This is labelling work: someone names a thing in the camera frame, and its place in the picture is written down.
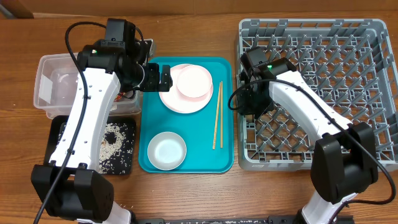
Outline rice and food scraps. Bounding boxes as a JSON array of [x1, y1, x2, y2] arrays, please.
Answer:
[[48, 117, 136, 175]]

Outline grey bowl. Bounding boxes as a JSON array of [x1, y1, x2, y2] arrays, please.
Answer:
[[147, 132, 187, 170]]

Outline black plastic tray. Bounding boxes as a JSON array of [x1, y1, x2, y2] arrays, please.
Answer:
[[44, 116, 136, 175]]

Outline red foil snack wrapper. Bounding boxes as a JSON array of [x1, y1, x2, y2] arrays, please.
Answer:
[[114, 93, 127, 102]]

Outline teal serving tray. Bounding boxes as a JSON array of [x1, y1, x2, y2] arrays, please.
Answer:
[[138, 57, 234, 174]]

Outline grey dishwasher rack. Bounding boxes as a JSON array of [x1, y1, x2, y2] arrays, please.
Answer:
[[237, 19, 397, 172]]

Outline large white plate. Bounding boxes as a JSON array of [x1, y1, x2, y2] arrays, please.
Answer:
[[159, 63, 213, 114]]

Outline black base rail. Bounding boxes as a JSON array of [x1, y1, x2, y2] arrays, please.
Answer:
[[133, 215, 355, 224]]

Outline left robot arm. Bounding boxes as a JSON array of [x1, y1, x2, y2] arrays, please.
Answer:
[[31, 18, 173, 223]]

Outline small pink bowl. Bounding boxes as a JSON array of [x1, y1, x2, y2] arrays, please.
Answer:
[[177, 65, 213, 98]]

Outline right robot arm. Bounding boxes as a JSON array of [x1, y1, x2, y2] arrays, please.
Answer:
[[235, 47, 378, 223]]

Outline clear plastic storage bin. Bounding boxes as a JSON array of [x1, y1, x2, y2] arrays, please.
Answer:
[[34, 54, 142, 119]]

